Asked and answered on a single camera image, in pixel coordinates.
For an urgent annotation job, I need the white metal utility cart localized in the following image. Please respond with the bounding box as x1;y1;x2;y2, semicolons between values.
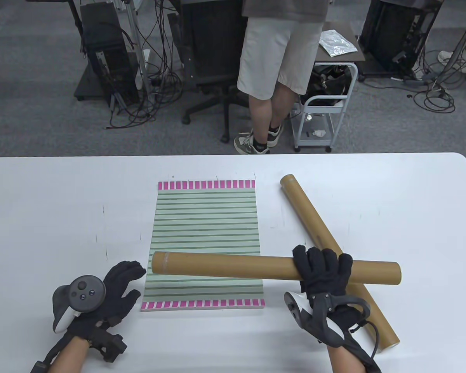
291;62;359;153

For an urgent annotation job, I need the crumpled silver foil bag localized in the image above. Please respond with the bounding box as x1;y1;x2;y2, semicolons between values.
319;30;358;58

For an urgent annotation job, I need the black computer rack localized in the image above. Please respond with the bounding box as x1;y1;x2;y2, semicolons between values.
359;0;443;76

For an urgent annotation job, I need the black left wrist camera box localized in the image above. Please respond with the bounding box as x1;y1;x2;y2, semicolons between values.
89;328;127;363

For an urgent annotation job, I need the black right glove cable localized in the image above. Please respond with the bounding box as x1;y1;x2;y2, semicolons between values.
349;319;379;358

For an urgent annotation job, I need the person's left hand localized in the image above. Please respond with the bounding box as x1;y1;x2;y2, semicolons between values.
64;261;147;342

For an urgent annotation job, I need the black grey hand controller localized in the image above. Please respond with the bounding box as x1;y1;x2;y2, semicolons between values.
52;275;106;334
283;291;371;348

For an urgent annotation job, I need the green striped mouse pad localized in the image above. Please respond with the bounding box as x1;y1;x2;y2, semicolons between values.
141;180;266;312

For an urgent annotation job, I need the brown cardboard mailing tube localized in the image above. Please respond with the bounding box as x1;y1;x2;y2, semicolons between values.
280;174;400;352
151;251;402;286

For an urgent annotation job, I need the person's right hand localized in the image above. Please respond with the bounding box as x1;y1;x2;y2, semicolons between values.
292;245;371;349

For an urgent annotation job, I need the black headset gear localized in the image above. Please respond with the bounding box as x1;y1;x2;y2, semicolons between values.
307;65;352;106

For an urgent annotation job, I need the black computer tower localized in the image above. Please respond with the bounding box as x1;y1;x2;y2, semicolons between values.
74;3;141;108

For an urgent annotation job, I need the person's left forearm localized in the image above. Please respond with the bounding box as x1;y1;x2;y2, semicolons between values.
52;336;90;373

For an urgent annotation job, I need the small brown top side table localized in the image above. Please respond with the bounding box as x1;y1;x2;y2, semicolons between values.
315;21;366;63

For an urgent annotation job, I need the black coiled floor cable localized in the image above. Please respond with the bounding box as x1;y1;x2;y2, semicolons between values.
406;47;457;114

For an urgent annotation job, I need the black cable bundle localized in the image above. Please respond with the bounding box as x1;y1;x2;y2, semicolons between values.
103;0;183;129

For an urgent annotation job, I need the person's right forearm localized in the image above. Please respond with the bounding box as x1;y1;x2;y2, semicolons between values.
328;344;377;373

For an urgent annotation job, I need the black mesh office chair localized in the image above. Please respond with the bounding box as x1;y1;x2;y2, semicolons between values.
168;0;253;143

